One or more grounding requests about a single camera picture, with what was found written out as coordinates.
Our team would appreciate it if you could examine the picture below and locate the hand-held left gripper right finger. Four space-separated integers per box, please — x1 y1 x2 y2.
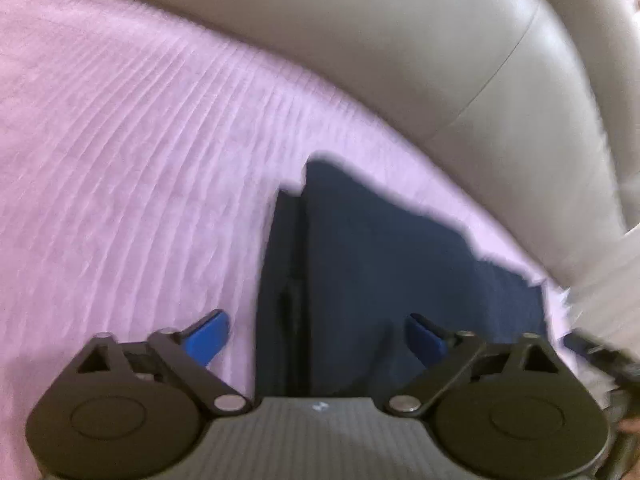
383 313 572 418

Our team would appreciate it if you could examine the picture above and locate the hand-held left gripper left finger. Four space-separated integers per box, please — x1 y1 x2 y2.
74 309 253 417

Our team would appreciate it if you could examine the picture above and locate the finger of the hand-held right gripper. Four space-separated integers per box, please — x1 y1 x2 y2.
564 328 636 390

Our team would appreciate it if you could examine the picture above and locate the navy white-striped hoodie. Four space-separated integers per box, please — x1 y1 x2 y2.
252 152 551 401

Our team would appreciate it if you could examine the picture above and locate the purple quilted bedspread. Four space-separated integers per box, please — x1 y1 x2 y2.
0 0 613 480

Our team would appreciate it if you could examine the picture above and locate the beige leather headboard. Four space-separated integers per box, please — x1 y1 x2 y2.
15 0 640 286

